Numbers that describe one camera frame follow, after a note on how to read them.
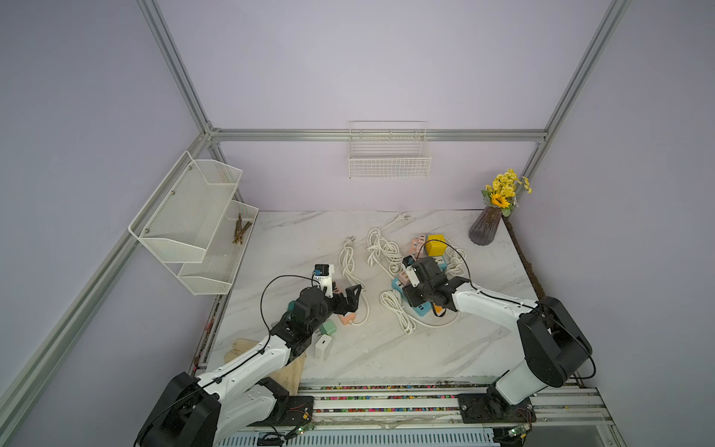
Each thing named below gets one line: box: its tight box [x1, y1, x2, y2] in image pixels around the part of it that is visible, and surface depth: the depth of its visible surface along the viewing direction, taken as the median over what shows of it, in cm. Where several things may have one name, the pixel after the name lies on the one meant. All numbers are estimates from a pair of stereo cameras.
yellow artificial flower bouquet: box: [481, 168, 533, 217], surface depth 94 cm
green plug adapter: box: [320, 320, 338, 337], surface depth 88 cm
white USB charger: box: [314, 334, 333, 361], surface depth 81 cm
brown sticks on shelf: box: [232, 213, 253, 244], surface depth 98 cm
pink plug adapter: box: [338, 311, 357, 326], surface depth 91 cm
